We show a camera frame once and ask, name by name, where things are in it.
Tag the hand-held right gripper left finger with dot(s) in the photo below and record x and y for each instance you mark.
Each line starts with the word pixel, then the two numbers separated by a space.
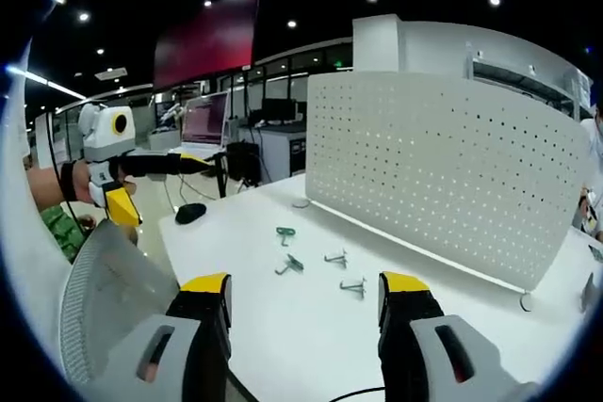
pixel 188 350

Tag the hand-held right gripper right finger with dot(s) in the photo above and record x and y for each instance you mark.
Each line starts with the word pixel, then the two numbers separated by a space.
pixel 424 355

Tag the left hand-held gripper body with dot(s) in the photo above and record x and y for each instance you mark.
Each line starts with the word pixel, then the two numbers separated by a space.
pixel 101 138

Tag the green hook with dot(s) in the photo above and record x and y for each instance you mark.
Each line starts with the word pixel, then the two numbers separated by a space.
pixel 293 262
pixel 285 232

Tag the white perforated mounting plate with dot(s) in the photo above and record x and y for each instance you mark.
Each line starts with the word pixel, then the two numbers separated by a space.
pixel 438 171

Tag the person's left hand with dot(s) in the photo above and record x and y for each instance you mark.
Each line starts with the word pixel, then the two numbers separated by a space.
pixel 82 183

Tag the black computer mouse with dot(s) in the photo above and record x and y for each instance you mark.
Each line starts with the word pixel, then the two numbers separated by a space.
pixel 190 213

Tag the person's camouflage clothing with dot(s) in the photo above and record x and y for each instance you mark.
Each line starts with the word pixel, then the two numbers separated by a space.
pixel 63 230

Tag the white-framed computer monitor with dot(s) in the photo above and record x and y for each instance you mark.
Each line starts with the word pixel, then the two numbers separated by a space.
pixel 205 119

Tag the grey mesh chair back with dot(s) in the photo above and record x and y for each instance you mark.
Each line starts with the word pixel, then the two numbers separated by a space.
pixel 118 279

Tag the white background desk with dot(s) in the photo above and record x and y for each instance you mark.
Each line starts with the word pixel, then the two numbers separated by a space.
pixel 278 152

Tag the black background monitor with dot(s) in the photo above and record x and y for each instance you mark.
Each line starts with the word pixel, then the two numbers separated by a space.
pixel 278 109

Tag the large red wall screen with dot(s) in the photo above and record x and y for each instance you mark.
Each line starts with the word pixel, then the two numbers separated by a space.
pixel 207 39

